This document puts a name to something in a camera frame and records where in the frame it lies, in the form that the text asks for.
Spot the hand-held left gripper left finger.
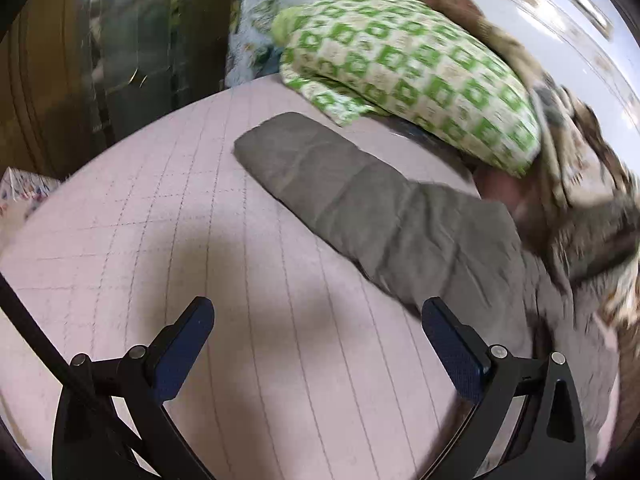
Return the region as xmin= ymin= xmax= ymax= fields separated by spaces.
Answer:
xmin=52 ymin=296 xmax=216 ymax=480

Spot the beige wall switch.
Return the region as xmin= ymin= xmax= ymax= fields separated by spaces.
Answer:
xmin=570 ymin=0 xmax=614 ymax=38

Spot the black cable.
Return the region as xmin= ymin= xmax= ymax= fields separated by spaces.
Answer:
xmin=0 ymin=274 xmax=161 ymax=480

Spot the pink quilted bed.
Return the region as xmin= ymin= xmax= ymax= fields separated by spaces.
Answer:
xmin=0 ymin=77 xmax=640 ymax=480

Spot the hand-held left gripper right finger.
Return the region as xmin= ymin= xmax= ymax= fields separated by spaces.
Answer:
xmin=421 ymin=296 xmax=587 ymax=480

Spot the white printed paper bag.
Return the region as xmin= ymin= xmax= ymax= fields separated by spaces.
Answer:
xmin=0 ymin=167 xmax=58 ymax=246

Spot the white green printed cloth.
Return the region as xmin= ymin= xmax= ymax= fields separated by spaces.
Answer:
xmin=225 ymin=0 xmax=301 ymax=88

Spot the green checkered pillow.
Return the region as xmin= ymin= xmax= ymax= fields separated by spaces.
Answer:
xmin=271 ymin=0 xmax=543 ymax=178

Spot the beige leaf print blanket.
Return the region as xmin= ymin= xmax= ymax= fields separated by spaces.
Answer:
xmin=470 ymin=10 xmax=640 ymax=346

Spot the grey quilted puffer jacket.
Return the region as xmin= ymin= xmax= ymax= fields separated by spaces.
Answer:
xmin=234 ymin=112 xmax=626 ymax=480

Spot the wooden door with stained glass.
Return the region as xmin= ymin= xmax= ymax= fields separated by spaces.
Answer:
xmin=0 ymin=0 xmax=236 ymax=181

